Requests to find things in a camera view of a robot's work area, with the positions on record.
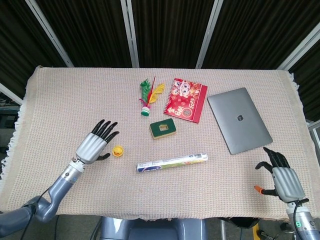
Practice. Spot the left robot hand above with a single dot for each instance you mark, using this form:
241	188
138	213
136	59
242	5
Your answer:
91	148

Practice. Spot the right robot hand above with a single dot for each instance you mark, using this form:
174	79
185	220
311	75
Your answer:
286	182

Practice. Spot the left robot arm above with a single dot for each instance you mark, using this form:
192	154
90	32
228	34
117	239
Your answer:
40	200

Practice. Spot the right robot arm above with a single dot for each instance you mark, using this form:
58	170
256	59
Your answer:
303	221

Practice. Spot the beige woven tablecloth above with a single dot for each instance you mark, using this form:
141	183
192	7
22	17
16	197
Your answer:
62	100

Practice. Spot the green yellow sponge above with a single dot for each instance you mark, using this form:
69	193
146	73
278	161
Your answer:
163	130

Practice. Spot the colourful feather shuttlecock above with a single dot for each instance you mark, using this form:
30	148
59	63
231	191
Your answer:
148	97

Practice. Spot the grey closed laptop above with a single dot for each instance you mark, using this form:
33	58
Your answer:
238	120

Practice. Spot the silver printed foil roll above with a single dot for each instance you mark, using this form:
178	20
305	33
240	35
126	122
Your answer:
172	162

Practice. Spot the red spiral 2026 calendar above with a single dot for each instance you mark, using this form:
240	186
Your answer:
186	100

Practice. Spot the white frame post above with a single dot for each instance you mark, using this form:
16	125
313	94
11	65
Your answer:
48	30
208	32
300	50
130	32

